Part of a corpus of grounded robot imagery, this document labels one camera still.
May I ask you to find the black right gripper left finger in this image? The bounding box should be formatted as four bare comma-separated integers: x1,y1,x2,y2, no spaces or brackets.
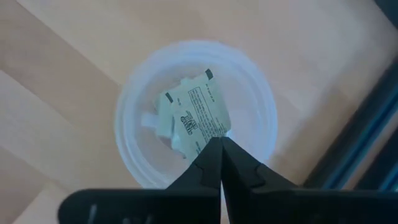
57,136,223,224

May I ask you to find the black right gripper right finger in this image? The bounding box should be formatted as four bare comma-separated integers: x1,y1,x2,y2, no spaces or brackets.
220,136,398,224

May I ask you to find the clear plastic bowl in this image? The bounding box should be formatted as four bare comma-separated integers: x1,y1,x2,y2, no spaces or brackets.
114,39,279,190

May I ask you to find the black table frame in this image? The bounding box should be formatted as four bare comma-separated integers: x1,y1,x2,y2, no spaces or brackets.
303,55,398,191

